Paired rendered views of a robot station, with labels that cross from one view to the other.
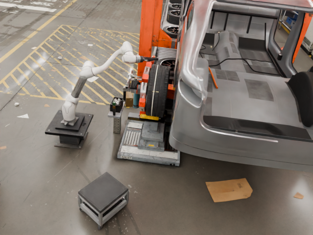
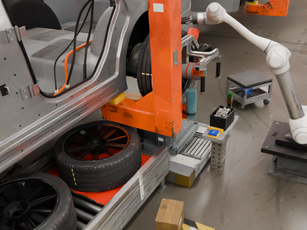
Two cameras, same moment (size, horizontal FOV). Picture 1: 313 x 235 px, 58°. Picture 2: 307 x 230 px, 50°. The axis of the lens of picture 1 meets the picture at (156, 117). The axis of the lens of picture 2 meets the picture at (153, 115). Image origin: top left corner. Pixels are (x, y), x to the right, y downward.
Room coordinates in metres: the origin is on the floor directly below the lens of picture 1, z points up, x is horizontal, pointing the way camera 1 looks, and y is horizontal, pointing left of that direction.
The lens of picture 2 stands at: (5.54, 1.28, 1.88)
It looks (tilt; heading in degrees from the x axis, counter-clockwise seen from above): 29 degrees down; 211
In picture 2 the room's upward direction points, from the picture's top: 3 degrees counter-clockwise
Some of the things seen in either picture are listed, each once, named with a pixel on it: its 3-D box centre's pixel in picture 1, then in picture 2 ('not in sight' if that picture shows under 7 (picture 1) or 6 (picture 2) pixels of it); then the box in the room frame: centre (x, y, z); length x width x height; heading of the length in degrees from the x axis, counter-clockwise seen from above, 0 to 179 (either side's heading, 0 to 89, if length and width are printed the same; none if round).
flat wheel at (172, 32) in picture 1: (175, 34); not in sight; (6.69, -0.23, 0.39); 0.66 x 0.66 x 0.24
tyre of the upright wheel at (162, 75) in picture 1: (158, 91); (167, 67); (3.15, 0.02, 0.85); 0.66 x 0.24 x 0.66; 179
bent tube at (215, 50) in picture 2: (135, 79); (203, 47); (3.05, 0.31, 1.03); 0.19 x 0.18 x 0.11; 89
